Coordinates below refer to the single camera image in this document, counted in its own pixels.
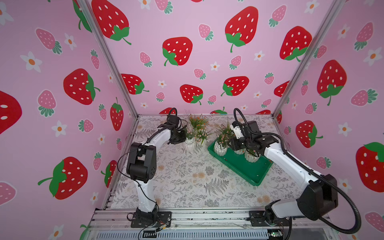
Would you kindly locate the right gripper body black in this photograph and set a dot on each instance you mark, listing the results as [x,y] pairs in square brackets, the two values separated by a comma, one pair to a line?
[240,144]

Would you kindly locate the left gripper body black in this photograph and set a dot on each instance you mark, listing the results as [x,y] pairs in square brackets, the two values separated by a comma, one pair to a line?
[179,137]

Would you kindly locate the orange flower potted plant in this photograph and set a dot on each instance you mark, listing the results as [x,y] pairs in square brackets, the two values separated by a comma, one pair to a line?
[201,137]

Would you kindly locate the tall orange flower pot back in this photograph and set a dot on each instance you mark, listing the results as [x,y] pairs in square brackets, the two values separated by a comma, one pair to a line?
[197,122]

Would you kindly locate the green plastic storage tray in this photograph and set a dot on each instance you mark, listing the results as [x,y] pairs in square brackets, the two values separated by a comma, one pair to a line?
[253,173]

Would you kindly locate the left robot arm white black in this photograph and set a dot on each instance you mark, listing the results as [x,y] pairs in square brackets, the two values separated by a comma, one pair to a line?
[142,163]

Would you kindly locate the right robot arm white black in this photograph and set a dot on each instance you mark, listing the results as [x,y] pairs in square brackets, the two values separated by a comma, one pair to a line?
[317,199]

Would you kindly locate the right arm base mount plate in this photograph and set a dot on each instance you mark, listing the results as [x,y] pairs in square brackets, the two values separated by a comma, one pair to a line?
[266,219]

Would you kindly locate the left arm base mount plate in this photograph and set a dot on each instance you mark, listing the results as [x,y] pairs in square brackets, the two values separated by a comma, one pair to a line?
[155,219]

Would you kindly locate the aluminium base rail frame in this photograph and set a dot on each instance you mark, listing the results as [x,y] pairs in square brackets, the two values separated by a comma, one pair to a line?
[205,224]

